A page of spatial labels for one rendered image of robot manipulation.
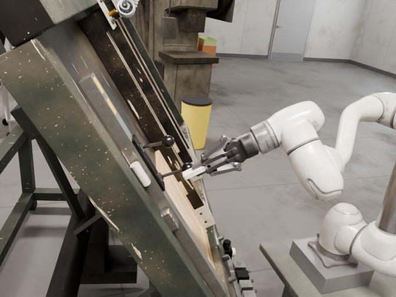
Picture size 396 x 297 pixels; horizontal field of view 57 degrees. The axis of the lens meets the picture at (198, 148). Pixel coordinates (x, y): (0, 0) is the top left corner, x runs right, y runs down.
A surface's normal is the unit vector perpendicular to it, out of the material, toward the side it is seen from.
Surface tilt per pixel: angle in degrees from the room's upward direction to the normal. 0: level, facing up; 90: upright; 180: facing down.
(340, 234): 86
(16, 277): 0
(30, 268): 0
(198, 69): 90
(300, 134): 57
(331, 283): 90
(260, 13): 90
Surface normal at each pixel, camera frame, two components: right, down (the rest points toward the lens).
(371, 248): -0.83, 0.16
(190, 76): 0.51, 0.40
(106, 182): 0.13, 0.42
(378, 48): -0.94, 0.04
